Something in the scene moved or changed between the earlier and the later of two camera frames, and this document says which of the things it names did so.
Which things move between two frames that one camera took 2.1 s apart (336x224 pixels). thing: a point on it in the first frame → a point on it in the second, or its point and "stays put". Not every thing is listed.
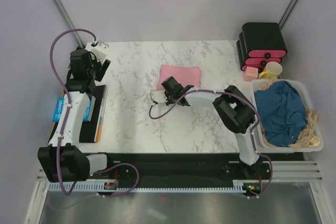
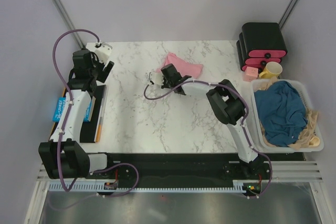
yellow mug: x=272 y=69 stays put
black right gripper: x=169 y=102 → x=165 y=85
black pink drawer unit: x=260 y=43 stays put
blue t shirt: x=282 y=113 stays put
